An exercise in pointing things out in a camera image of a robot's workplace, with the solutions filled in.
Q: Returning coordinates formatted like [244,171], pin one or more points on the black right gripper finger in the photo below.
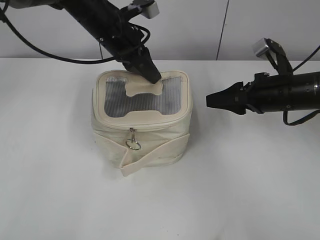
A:
[225,103]
[226,95]

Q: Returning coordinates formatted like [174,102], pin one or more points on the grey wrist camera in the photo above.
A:
[272,51]
[148,8]

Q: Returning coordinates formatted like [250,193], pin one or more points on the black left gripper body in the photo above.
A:
[126,45]

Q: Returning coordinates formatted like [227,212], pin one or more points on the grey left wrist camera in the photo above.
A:
[148,8]

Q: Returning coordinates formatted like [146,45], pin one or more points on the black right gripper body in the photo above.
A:
[250,96]

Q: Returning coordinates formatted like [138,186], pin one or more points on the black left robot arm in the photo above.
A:
[109,25]

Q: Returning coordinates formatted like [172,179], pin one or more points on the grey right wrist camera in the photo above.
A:
[272,51]

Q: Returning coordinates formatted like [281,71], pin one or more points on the cream fabric zipper bag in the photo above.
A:
[137,124]

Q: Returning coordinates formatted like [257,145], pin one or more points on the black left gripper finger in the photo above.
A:
[138,66]
[154,73]

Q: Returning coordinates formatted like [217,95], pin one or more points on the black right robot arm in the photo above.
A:
[266,94]

